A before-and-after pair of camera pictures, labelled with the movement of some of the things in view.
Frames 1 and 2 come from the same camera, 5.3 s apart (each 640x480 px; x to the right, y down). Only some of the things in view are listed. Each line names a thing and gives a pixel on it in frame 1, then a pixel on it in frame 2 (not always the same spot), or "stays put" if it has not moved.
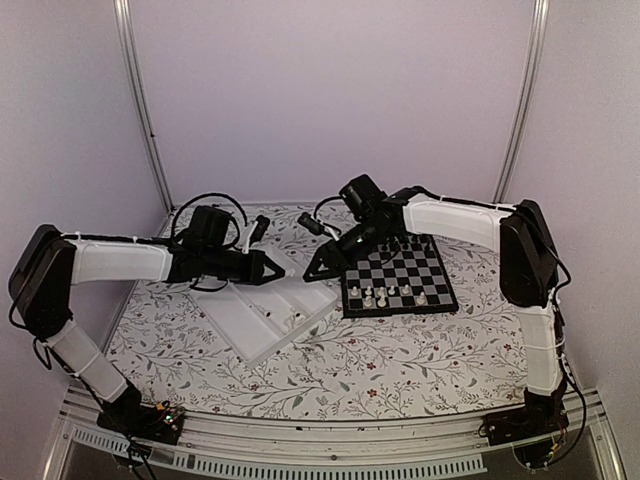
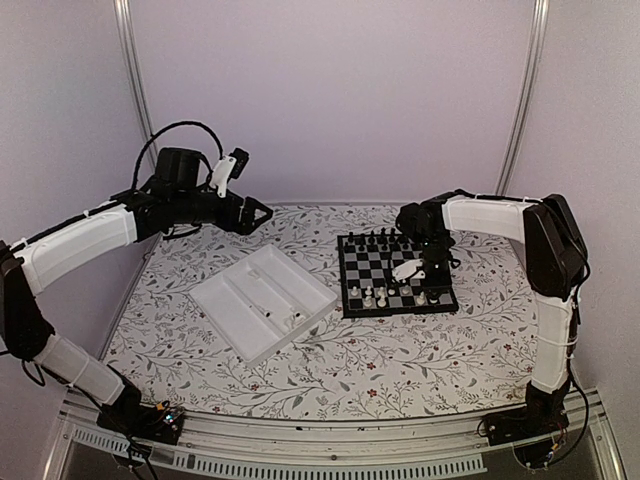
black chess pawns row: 404,246 stays put
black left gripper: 255,268 -> 245,225
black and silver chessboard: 401,275 stays put
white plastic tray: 253,319 stays put
